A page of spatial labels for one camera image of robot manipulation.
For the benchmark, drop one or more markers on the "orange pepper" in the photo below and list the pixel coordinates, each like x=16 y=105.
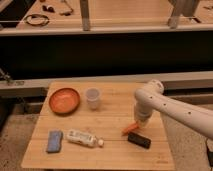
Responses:
x=130 y=128

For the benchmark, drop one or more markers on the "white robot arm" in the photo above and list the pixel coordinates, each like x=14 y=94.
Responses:
x=150 y=97

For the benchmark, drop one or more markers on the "clear plastic cup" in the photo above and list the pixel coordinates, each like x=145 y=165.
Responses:
x=93 y=98

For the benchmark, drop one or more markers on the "orange bowl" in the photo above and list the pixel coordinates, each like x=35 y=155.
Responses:
x=64 y=101

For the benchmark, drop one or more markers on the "clear plastic bottle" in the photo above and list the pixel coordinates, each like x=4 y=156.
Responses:
x=84 y=138

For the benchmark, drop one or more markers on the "black rectangular block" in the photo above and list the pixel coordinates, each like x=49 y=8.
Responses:
x=139 y=140

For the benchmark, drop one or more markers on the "blue sponge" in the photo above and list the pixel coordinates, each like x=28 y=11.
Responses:
x=54 y=141

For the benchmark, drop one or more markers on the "grey metal post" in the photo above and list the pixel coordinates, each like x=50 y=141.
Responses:
x=84 y=8

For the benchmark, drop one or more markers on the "metal clamp on rail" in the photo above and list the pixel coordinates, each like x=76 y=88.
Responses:
x=9 y=80

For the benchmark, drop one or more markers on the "grey metal bracket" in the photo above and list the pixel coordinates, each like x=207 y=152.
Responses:
x=187 y=8

